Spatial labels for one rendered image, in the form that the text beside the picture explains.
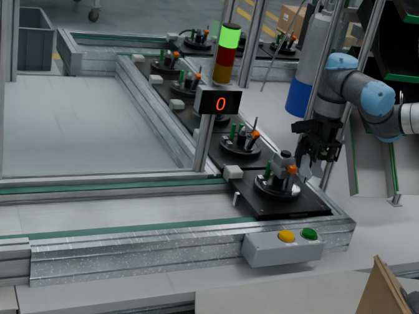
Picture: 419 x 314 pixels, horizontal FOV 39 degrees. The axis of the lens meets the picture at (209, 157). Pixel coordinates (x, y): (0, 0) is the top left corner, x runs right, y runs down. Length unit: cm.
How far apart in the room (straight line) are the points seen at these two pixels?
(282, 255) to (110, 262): 44
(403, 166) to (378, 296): 71
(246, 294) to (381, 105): 56
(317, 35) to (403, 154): 79
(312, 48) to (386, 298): 148
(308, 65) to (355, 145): 80
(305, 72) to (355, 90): 118
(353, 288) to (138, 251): 58
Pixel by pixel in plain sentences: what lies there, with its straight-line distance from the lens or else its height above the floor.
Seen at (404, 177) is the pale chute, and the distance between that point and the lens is 195.
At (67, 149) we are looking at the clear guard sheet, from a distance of 163.
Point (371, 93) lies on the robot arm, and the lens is 141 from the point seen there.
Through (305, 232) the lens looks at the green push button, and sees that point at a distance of 160.
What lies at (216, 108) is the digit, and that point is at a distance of 165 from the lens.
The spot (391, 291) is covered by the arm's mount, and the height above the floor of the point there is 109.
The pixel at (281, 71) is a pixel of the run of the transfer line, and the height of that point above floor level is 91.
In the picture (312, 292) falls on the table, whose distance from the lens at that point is 159.
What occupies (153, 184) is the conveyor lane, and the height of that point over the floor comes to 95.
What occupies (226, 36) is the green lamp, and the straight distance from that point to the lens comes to 159.
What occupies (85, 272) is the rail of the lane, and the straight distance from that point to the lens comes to 146.
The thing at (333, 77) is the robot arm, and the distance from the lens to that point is 148.
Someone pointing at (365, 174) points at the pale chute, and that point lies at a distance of 185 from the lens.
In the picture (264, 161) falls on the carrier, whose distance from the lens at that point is 192.
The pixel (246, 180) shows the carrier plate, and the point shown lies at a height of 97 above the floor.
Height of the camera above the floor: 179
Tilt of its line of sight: 26 degrees down
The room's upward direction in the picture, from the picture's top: 12 degrees clockwise
